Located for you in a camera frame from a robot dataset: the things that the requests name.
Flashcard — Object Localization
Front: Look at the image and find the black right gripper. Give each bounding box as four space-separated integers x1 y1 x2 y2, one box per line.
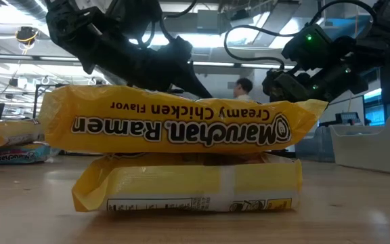
261 56 370 103

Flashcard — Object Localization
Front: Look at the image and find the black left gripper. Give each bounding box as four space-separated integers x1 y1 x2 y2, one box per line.
91 33 214 100

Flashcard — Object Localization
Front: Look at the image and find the yellow Maruchan ramen pack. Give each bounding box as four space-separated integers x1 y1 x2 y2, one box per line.
71 152 303 214
0 119 45 149
38 84 328 155

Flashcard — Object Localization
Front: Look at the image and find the blue Maruchan ramen pack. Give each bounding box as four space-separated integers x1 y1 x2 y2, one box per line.
0 142 60 166

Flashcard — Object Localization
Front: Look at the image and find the ceiling light strip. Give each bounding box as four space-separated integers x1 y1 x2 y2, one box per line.
39 56 81 62
193 61 236 67
240 63 296 70

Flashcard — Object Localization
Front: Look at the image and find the person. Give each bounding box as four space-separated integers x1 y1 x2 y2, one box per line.
232 77 255 102

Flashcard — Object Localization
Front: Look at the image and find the black desk device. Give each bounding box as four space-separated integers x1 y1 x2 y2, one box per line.
318 111 365 128

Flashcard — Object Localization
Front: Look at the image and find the white plastic bin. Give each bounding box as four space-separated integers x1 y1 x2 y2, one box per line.
329 113 390 176

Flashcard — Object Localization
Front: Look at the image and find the black pole stand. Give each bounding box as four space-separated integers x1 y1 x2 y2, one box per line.
31 83 68 120

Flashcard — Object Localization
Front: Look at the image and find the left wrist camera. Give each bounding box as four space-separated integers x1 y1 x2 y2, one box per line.
162 35 194 70

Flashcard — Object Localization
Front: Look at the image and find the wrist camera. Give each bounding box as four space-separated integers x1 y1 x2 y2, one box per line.
282 22 335 70
162 35 194 70

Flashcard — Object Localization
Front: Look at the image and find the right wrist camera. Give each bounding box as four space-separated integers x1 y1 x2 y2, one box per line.
282 22 335 70

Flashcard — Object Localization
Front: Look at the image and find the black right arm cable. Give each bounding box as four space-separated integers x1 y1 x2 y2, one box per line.
223 0 378 70

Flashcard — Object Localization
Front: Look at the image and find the black ceiling cable reel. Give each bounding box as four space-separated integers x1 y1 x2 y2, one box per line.
14 26 40 47

